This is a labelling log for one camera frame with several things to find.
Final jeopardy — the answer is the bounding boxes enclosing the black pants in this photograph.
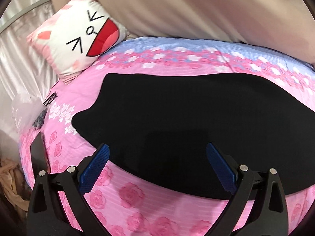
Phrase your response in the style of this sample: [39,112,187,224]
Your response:
[71,73,314,199]

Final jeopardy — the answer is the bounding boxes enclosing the tan crumpled cloth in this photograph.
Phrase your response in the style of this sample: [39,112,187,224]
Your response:
[1,159,29,211]

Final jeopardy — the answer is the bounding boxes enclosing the black smartphone red case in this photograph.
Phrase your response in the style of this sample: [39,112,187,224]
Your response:
[31,132,51,178]

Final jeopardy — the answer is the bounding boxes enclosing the clear plastic bag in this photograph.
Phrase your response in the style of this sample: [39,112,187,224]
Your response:
[12,93,47,134]

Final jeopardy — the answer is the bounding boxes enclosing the silver satin curtain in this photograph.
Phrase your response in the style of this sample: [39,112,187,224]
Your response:
[1,0,57,138]

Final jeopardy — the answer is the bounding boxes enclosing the white cat face pillow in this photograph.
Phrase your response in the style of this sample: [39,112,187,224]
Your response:
[27,0,128,85]

